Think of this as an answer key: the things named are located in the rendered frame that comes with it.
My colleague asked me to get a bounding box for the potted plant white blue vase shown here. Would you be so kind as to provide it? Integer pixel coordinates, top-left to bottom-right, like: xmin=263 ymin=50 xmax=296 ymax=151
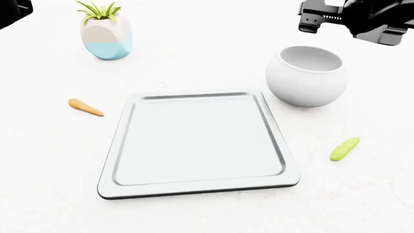
xmin=74 ymin=0 xmax=133 ymax=61

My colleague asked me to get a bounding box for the small orange carrot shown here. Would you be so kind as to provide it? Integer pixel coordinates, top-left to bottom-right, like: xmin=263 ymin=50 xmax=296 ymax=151
xmin=67 ymin=98 xmax=105 ymax=118

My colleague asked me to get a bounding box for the small green bumpy cucumber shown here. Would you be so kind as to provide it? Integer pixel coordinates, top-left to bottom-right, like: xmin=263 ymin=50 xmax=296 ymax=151
xmin=329 ymin=136 xmax=361 ymax=162

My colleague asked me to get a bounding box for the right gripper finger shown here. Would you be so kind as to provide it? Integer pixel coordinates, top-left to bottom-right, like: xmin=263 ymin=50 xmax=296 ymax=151
xmin=298 ymin=14 xmax=324 ymax=34
xmin=352 ymin=25 xmax=409 ymax=47

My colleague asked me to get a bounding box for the white round ceramic bowl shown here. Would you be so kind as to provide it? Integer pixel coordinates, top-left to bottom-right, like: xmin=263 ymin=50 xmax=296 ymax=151
xmin=265 ymin=45 xmax=349 ymax=109

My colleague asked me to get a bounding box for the silver square metal tray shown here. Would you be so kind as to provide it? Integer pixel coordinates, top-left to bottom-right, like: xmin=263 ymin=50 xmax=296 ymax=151
xmin=96 ymin=91 xmax=301 ymax=201

